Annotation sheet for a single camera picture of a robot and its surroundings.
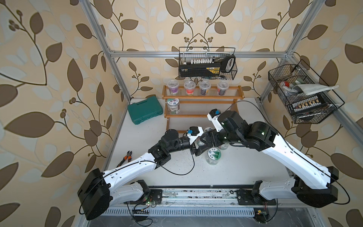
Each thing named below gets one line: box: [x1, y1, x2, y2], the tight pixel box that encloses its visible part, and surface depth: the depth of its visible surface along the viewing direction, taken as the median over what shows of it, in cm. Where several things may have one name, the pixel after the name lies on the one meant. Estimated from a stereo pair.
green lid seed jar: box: [205, 147, 222, 166], surface depth 84 cm
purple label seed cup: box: [167, 79, 179, 95], surface depth 84 cm
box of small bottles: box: [290, 94, 329, 114], surface depth 68 cm
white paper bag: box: [292, 83, 339, 96], surface depth 63 cm
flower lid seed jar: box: [166, 98, 181, 115], surface depth 90 cm
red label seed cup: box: [183, 80, 196, 96], surface depth 83 cm
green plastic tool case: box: [127, 95, 164, 125], surface depth 110 cm
